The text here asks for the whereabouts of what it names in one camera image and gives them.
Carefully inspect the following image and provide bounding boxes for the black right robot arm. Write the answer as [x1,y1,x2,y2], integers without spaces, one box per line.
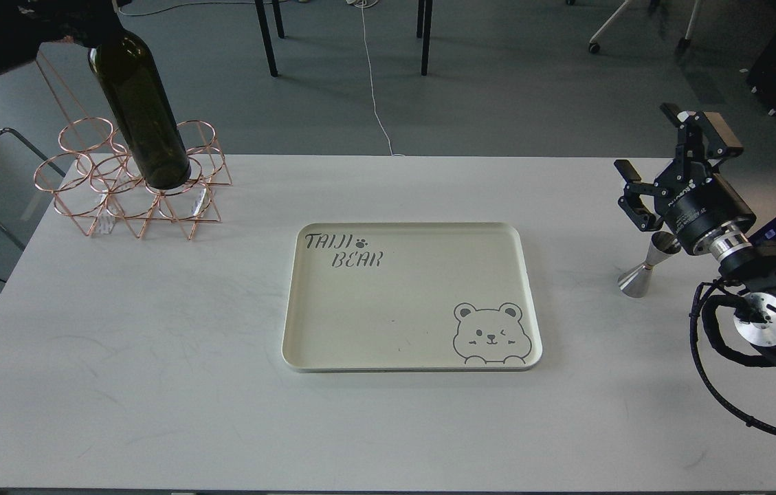
[614,102,776,436]

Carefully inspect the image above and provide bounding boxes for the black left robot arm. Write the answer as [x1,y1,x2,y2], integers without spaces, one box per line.
[0,1,128,76]

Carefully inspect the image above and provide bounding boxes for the copper wire bottle rack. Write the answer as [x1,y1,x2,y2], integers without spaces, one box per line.
[33,110,233,239]

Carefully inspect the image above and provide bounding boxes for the black cables on floor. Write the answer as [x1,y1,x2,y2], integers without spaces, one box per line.
[116,0,258,18]

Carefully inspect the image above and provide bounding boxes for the dark green wine bottle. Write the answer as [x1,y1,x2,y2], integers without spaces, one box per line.
[89,29,192,190]

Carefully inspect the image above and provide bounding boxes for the cream bear serving tray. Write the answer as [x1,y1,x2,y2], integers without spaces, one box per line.
[282,222,544,372]

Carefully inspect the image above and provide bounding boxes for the white office chair base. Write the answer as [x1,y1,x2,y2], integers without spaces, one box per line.
[588,0,703,54]

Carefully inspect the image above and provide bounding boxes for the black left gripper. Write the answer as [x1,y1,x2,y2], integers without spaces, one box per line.
[17,1,131,48]

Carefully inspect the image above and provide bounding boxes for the white cable on floor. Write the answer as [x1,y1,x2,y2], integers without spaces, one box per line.
[346,0,406,157]

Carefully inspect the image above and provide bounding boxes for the steel double jigger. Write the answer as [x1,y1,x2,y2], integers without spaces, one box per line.
[617,231,682,298]

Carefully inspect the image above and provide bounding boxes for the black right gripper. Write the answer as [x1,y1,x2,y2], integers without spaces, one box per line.
[614,103,756,256]

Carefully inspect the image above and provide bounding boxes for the black table legs background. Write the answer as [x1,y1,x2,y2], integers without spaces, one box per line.
[254,0,434,78]

